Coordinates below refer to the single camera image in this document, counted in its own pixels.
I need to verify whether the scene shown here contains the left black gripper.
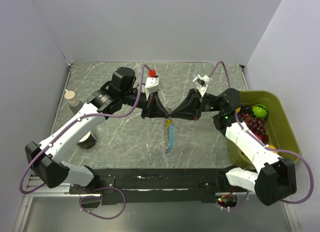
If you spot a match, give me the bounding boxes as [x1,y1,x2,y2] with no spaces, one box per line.
[120,89,169,119]

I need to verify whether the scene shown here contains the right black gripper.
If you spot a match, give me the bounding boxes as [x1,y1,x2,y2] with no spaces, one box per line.
[170,88,224,121]

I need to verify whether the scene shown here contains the metal keyring with small rings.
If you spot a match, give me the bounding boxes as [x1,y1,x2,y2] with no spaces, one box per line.
[164,116,172,148]

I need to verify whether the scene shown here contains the yellow key tag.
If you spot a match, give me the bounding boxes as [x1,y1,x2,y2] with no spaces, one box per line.
[166,120,173,127]

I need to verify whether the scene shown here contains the light blue key handle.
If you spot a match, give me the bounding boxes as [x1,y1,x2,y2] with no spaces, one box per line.
[169,122,174,149]

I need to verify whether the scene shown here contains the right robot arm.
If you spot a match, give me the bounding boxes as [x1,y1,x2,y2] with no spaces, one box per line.
[170,88,297,206]

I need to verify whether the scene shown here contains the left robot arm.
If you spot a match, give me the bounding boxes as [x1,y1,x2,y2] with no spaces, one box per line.
[25,67,170,193]

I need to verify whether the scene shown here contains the purple toy grapes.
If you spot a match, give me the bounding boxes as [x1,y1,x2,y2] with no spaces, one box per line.
[239,105,269,144]

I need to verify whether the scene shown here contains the green toy watermelon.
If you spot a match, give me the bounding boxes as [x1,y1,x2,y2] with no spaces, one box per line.
[252,104,269,119]

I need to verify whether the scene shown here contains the black paper cup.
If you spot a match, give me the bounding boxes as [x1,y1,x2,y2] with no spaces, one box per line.
[77,131,97,149]

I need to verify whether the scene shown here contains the grey bottle beige cap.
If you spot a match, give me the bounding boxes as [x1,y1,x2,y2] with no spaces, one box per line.
[64,89,84,115]

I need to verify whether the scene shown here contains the olive green plastic bin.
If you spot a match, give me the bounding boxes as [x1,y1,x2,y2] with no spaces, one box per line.
[226,91,302,169]

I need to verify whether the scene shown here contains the orange toy fruit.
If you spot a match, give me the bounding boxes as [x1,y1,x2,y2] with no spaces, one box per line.
[268,145,279,155]

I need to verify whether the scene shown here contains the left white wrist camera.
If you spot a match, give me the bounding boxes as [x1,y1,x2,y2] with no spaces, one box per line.
[144,69,162,100]

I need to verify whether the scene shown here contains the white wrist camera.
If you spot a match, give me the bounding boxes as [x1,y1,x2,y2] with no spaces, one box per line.
[144,69,162,100]
[192,74,210,97]

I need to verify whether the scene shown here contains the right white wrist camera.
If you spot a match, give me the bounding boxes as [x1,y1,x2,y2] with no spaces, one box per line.
[192,74,210,97]

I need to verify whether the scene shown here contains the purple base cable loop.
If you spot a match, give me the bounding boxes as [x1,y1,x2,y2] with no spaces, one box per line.
[79,186,126,220]

